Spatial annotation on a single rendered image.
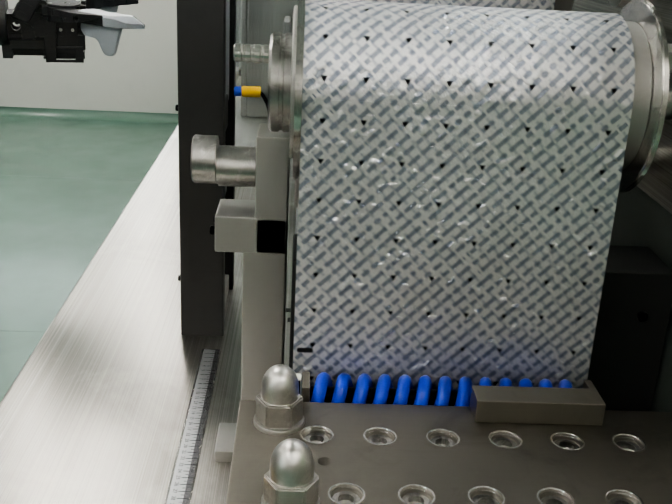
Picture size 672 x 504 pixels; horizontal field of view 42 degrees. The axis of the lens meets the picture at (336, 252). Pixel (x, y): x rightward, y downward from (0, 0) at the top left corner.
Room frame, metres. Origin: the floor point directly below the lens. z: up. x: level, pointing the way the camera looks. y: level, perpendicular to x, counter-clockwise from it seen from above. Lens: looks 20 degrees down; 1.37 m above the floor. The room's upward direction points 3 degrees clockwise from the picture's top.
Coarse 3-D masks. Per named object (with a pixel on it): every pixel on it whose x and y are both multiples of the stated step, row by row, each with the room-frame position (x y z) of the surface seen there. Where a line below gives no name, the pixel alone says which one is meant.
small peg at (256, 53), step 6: (234, 48) 0.67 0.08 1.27; (240, 48) 0.67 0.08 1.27; (246, 48) 0.67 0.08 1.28; (252, 48) 0.68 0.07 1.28; (258, 48) 0.68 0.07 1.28; (264, 48) 0.68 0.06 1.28; (234, 54) 0.67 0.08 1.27; (240, 54) 0.67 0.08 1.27; (246, 54) 0.67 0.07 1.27; (252, 54) 0.67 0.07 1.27; (258, 54) 0.67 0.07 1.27; (264, 54) 0.67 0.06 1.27; (234, 60) 0.68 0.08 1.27; (240, 60) 0.67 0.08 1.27; (246, 60) 0.68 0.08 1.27; (252, 60) 0.68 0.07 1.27; (258, 60) 0.67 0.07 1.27; (264, 60) 0.68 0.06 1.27
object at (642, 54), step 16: (304, 32) 0.64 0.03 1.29; (640, 32) 0.67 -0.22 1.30; (640, 48) 0.65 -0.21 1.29; (640, 64) 0.64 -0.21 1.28; (640, 80) 0.64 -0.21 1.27; (640, 96) 0.64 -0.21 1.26; (640, 112) 0.63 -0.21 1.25; (640, 128) 0.64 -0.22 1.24; (640, 144) 0.64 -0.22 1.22; (624, 160) 0.65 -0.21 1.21
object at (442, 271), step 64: (320, 192) 0.62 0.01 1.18; (384, 192) 0.62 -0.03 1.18; (448, 192) 0.62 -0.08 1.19; (512, 192) 0.62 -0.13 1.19; (576, 192) 0.63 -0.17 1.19; (320, 256) 0.62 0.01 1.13; (384, 256) 0.62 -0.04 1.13; (448, 256) 0.62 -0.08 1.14; (512, 256) 0.63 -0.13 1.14; (576, 256) 0.63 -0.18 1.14; (320, 320) 0.62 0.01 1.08; (384, 320) 0.62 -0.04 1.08; (448, 320) 0.62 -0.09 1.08; (512, 320) 0.63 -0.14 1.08; (576, 320) 0.63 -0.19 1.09; (512, 384) 0.63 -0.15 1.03; (576, 384) 0.63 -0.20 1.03
